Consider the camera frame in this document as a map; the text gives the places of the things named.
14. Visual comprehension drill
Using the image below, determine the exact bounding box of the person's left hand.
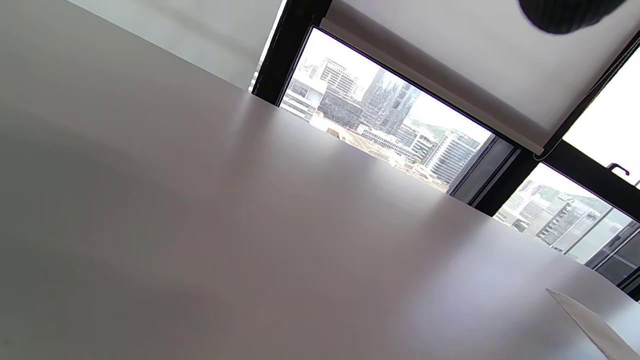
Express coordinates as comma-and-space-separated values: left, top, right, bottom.
518, 0, 628, 35

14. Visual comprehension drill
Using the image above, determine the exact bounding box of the white kitchen paper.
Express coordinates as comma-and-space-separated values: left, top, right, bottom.
545, 287, 640, 360

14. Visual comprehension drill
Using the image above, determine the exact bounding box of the white raised roller blind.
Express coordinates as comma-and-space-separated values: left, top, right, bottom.
320, 0, 640, 156

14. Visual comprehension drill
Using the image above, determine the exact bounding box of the grey window sash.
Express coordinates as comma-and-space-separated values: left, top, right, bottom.
448, 134, 518, 207

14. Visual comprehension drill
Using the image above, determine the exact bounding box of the grey lowered roller blind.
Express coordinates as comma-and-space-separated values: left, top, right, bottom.
65, 0, 287, 93

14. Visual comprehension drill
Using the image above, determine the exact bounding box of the black window frame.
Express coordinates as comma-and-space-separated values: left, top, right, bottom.
248, 0, 640, 303

